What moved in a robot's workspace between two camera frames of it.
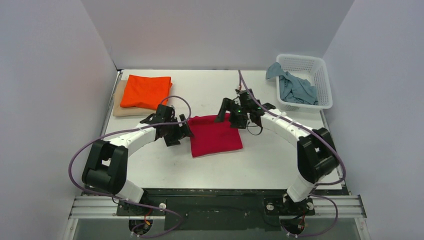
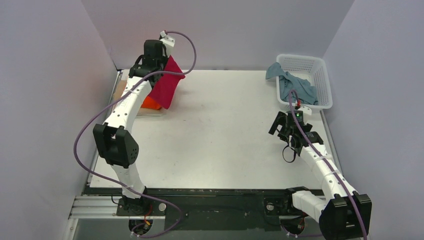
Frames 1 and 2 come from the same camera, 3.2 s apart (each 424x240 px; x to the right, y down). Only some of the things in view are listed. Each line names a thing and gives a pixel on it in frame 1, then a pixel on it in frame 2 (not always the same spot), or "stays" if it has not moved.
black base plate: x=219 y=209 stays
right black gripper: x=230 y=110 to x=284 y=126
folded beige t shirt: x=119 y=111 stays
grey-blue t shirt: x=292 y=88 stays
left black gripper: x=180 y=129 to x=158 y=62
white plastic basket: x=316 y=71 stays
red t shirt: x=211 y=137 to x=163 y=91
